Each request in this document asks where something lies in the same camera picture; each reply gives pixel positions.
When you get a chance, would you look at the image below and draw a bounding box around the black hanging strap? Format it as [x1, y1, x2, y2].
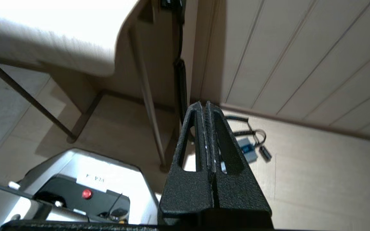
[172, 8, 189, 129]

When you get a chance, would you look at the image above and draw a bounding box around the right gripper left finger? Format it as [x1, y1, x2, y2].
[158, 101, 214, 215]

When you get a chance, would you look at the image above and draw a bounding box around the blue grey device box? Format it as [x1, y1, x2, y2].
[220, 137, 258, 173]

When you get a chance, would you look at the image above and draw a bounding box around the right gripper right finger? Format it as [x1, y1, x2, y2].
[206, 101, 272, 216]

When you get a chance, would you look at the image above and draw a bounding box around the brown metal table leg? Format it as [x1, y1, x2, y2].
[128, 27, 170, 173]
[67, 91, 104, 144]
[0, 50, 77, 144]

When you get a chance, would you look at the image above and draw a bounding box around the black coiled cable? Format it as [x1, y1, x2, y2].
[225, 115, 267, 148]

